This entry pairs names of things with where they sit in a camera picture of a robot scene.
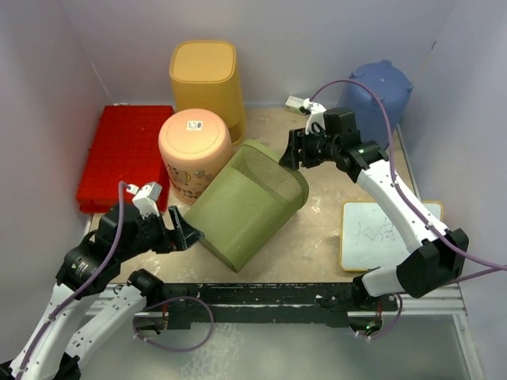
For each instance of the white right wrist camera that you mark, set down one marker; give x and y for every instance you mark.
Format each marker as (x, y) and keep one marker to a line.
(315, 124)

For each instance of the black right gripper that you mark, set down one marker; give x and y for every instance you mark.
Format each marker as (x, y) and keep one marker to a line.
(291, 157)

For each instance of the red plastic tray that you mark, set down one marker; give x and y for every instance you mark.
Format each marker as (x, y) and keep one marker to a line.
(124, 148)

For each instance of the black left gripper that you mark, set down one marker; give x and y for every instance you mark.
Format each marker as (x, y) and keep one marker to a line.
(190, 234)

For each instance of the pink bin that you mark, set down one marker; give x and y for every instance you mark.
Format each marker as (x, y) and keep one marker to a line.
(195, 144)

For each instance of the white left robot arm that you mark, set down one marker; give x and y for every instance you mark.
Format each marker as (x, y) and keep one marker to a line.
(60, 345)

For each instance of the blue plastic bucket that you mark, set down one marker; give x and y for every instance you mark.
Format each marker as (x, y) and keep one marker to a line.
(386, 92)

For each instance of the small white cardboard box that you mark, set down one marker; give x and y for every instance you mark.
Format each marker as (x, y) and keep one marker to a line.
(294, 104)

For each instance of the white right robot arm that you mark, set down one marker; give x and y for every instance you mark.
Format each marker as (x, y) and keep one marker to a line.
(436, 260)

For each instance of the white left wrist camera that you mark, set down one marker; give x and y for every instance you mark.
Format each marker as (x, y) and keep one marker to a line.
(145, 198)

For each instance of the small whiteboard with orange frame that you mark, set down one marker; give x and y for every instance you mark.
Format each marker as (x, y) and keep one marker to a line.
(369, 239)

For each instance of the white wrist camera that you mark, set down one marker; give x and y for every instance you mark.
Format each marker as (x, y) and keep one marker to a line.
(145, 198)
(315, 124)

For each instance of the olive green ribbed bin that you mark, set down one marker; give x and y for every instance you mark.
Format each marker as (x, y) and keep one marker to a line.
(248, 202)

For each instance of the yellow ribbed waste basket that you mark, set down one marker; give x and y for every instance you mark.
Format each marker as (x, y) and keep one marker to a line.
(205, 74)

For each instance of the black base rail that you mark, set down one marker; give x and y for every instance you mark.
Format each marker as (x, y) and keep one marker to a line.
(329, 304)

